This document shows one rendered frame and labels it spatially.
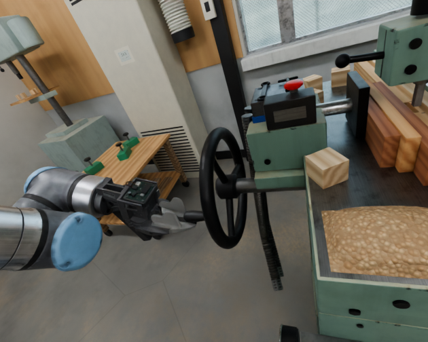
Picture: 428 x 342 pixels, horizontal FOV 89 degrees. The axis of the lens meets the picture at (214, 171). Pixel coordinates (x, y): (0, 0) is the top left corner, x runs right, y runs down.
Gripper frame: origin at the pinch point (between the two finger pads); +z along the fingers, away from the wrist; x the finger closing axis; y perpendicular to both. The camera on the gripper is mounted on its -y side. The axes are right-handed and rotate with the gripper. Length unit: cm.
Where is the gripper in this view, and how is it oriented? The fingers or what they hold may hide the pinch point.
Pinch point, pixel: (190, 224)
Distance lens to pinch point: 49.3
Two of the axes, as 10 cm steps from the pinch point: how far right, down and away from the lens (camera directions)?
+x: 2.4, -6.1, 7.5
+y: 0.5, -7.7, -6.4
